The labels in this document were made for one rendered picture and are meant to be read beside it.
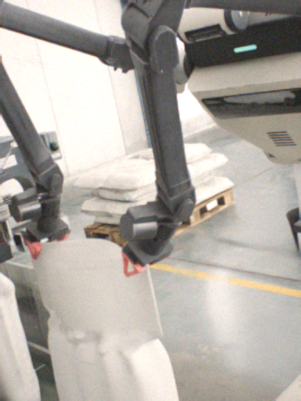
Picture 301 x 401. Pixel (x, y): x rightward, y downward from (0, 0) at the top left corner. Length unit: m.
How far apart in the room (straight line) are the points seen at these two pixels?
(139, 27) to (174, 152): 0.26
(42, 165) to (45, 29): 0.32
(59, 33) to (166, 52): 0.54
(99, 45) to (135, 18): 0.54
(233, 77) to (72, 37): 0.40
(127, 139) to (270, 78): 6.09
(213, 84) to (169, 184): 0.42
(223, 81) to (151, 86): 0.50
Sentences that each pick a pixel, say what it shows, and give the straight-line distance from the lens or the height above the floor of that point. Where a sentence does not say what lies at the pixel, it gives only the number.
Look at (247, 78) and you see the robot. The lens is 1.32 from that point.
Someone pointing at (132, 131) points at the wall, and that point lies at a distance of 7.37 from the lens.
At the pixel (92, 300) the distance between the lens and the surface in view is 1.36.
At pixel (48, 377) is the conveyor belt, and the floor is 0.38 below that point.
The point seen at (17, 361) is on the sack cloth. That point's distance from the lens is 2.03.
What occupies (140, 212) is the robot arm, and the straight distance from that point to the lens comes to 1.07.
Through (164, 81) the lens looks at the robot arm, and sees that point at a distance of 0.89.
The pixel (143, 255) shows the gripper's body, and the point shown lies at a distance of 1.17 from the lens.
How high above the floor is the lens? 1.49
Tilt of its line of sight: 14 degrees down
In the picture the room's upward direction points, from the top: 12 degrees counter-clockwise
